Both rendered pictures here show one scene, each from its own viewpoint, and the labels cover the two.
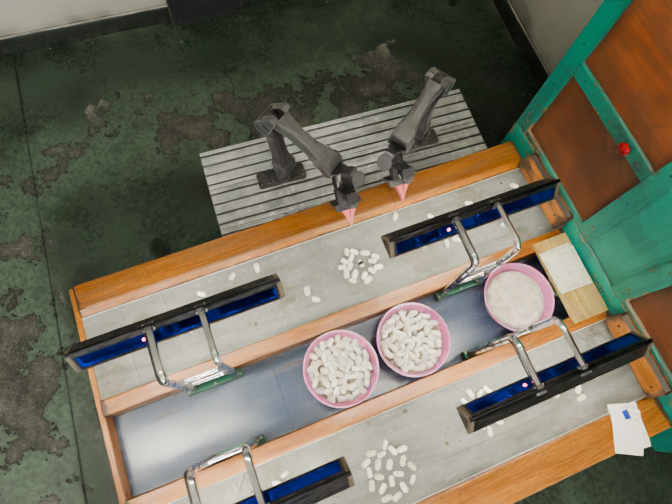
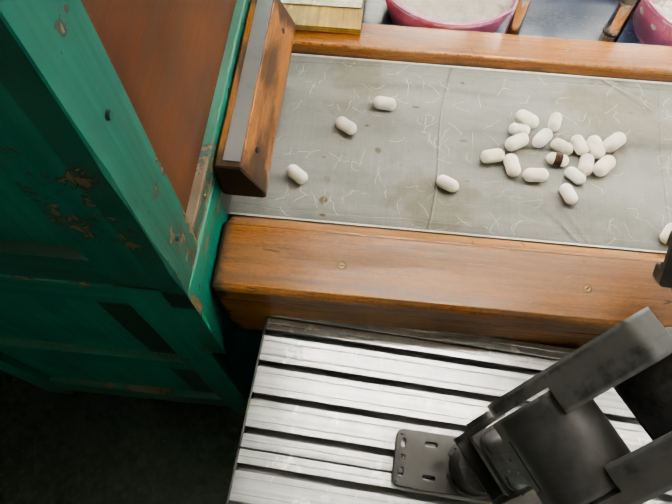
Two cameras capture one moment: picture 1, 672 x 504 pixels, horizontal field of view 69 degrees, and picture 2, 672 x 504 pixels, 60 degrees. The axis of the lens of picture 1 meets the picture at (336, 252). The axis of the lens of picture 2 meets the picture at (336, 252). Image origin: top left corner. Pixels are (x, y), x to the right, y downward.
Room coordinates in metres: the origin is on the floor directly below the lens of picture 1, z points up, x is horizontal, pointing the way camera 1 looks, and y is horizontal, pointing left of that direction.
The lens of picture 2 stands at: (1.36, -0.34, 1.45)
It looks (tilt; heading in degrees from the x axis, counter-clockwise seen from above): 65 degrees down; 218
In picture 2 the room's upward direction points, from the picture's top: straight up
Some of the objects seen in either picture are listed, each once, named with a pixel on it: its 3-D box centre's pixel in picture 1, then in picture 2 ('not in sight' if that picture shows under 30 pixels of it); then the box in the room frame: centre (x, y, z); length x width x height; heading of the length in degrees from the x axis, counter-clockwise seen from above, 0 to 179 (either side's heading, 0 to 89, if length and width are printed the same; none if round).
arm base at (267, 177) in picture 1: (281, 171); not in sight; (0.91, 0.29, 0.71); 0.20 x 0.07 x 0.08; 120
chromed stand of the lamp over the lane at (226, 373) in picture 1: (197, 353); not in sight; (0.13, 0.37, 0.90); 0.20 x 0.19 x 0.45; 123
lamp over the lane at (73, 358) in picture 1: (179, 318); not in sight; (0.20, 0.40, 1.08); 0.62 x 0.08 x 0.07; 123
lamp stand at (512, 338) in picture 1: (518, 360); not in sight; (0.31, -0.67, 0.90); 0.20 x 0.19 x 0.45; 123
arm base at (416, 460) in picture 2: (416, 136); (479, 466); (1.21, -0.24, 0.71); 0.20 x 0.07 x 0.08; 120
